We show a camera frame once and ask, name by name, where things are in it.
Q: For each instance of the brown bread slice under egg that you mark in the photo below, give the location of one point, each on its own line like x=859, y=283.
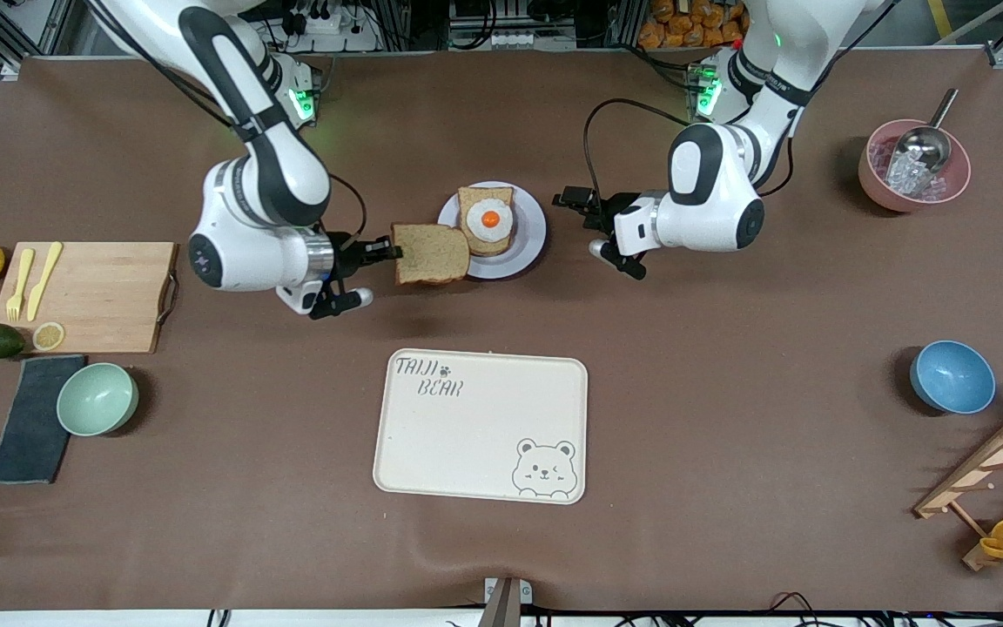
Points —
x=493, y=248

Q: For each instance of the metal scoop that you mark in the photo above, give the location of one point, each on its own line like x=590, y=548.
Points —
x=924, y=148

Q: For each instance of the white power strip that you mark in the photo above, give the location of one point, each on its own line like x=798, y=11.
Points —
x=327, y=24

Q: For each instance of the orange snack bags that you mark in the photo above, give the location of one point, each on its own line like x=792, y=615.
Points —
x=684, y=30

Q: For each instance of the plain brown bread slice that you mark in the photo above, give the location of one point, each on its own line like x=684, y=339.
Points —
x=432, y=254

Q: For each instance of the yellow plastic fork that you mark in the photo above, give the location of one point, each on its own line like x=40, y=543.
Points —
x=21, y=287

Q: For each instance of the lemon slice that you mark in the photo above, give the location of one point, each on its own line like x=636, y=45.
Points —
x=49, y=336

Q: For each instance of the clear ice cubes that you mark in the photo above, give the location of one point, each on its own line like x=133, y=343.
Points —
x=906, y=181

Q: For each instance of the yellow plastic knife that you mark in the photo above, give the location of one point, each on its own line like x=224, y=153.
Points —
x=42, y=283

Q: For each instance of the fried egg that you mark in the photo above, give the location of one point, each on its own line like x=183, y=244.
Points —
x=490, y=219

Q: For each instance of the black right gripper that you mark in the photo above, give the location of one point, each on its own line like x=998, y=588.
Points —
x=346, y=255

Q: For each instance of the dark grey cloth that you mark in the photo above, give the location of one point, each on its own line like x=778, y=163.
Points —
x=27, y=444

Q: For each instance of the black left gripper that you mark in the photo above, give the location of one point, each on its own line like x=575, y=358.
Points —
x=613, y=209

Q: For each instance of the blue bowl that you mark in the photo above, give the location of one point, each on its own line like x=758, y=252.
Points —
x=952, y=376

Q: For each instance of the mint green bowl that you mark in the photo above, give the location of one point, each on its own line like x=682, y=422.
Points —
x=97, y=399

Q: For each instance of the wooden cutting board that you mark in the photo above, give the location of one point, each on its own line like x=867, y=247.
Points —
x=101, y=296

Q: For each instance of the wooden cup rack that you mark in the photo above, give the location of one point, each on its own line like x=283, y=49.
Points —
x=989, y=461

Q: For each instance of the pink bowl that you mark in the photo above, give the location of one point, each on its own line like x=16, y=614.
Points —
x=876, y=187

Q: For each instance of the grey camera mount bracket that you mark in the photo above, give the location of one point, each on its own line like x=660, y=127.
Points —
x=501, y=601

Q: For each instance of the cream bear print tray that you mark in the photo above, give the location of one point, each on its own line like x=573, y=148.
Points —
x=475, y=435

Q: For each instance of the lavender round plate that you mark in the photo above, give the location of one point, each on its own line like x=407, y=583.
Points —
x=532, y=244

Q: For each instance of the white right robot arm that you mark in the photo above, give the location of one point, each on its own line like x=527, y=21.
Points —
x=266, y=174

